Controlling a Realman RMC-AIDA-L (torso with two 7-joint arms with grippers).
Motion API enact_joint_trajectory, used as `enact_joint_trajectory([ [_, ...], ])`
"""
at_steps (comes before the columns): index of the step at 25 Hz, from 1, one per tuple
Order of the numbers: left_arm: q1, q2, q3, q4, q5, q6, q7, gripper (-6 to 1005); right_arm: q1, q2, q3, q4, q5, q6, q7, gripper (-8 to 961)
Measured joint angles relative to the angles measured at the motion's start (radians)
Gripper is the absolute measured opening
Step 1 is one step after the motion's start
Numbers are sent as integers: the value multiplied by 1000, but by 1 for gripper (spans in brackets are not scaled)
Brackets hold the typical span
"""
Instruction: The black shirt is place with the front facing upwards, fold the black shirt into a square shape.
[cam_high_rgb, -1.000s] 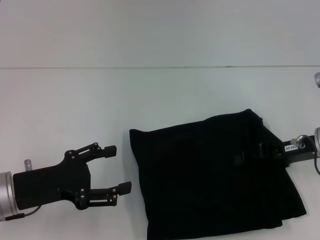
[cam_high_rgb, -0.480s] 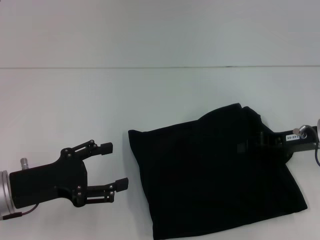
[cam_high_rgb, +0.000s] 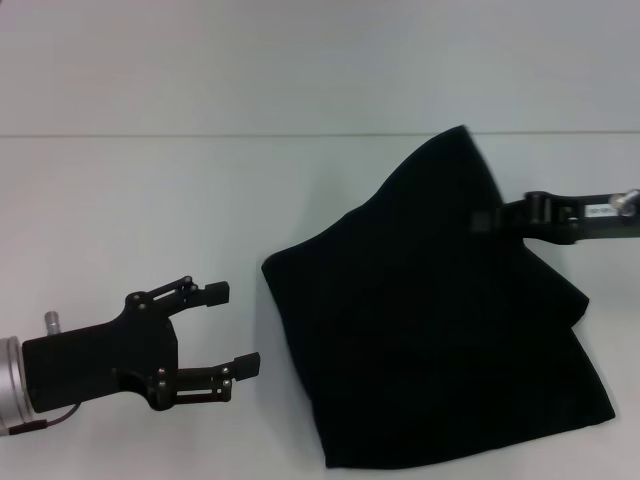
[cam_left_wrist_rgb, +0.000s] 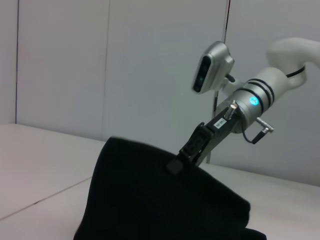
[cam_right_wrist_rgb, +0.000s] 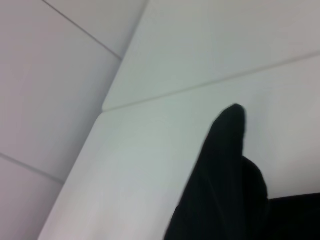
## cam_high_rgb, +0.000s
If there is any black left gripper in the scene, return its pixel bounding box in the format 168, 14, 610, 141
22, 276, 262, 414

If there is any thin black cable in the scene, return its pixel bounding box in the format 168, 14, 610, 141
0, 402, 82, 437

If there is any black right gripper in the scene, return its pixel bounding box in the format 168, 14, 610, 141
472, 190, 640, 246

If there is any black shirt with FREE print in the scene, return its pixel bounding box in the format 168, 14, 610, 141
260, 124, 617, 456

